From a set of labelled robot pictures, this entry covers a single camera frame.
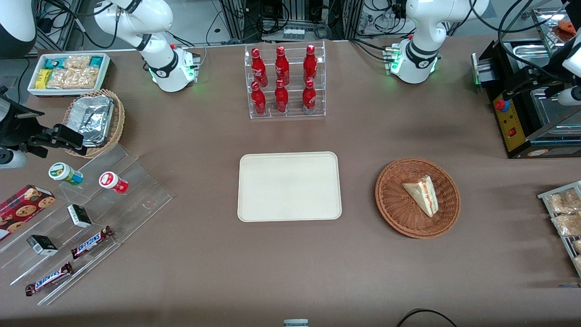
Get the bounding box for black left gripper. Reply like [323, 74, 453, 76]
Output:
[501, 47, 574, 101]

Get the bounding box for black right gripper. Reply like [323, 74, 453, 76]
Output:
[0, 86, 88, 159]

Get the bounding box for triangular sandwich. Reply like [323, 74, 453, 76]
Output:
[402, 176, 439, 218]

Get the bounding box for light wicker basket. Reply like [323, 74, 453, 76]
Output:
[63, 89, 126, 159]

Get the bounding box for tray of wrapped pastries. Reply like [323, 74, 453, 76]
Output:
[537, 180, 581, 278]

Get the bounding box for brown round wicker basket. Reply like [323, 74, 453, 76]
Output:
[375, 158, 461, 239]

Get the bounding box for cream plastic tray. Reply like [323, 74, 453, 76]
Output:
[237, 152, 342, 223]

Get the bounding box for steel warmer pan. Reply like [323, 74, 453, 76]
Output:
[512, 44, 556, 69]
[530, 87, 581, 129]

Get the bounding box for green lid yogurt cup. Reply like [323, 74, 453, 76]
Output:
[49, 162, 84, 186]

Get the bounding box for black yellow food warmer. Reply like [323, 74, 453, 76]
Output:
[471, 0, 581, 159]

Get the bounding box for stacked aluminium foil trays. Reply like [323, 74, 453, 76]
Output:
[68, 95, 115, 148]

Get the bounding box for large clear cracker bag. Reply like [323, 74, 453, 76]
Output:
[46, 67, 100, 89]

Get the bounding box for red lid yogurt cup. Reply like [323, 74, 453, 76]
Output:
[99, 171, 129, 194]

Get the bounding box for red plaid cookie box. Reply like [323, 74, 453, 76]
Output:
[0, 184, 56, 242]

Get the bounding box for small black carton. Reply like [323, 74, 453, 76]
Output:
[26, 234, 59, 256]
[67, 204, 93, 228]

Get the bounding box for small clear cracker bag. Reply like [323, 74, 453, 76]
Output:
[63, 55, 93, 70]

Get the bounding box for white plastic snack bin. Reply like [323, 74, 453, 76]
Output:
[28, 53, 111, 97]

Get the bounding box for clear acrylic stepped display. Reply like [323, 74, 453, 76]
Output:
[0, 144, 173, 306]

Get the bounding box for Snickers chocolate bar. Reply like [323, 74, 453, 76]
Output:
[71, 226, 113, 260]
[25, 262, 74, 297]

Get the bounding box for red cola bottle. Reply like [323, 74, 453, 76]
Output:
[303, 44, 318, 84]
[275, 46, 291, 85]
[251, 81, 268, 116]
[302, 79, 317, 114]
[274, 79, 290, 114]
[251, 48, 269, 87]

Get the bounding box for clear acrylic bottle rack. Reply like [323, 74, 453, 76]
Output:
[244, 40, 327, 120]

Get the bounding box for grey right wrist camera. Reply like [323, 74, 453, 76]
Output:
[0, 149, 29, 169]

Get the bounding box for black cable loop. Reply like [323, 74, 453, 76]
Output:
[396, 308, 459, 327]

